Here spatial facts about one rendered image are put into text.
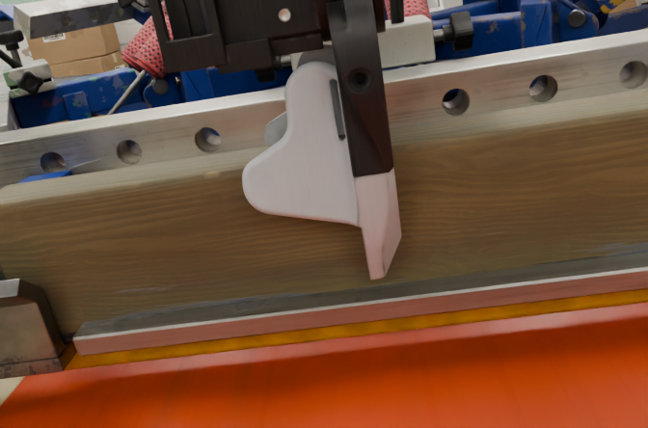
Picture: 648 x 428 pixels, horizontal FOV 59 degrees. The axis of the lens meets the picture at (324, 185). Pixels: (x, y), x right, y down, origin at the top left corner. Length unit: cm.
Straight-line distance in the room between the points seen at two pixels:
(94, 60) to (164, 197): 403
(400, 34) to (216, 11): 32
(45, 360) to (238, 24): 18
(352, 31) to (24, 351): 21
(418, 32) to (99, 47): 389
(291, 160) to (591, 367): 15
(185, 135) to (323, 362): 26
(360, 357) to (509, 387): 7
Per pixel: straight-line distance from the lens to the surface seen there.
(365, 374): 28
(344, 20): 20
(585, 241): 27
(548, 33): 89
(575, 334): 30
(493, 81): 48
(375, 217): 22
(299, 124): 22
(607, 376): 28
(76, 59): 438
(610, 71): 50
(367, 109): 20
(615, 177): 27
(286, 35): 21
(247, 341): 30
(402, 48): 51
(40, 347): 30
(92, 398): 32
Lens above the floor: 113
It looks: 20 degrees down
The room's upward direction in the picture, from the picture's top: 10 degrees counter-clockwise
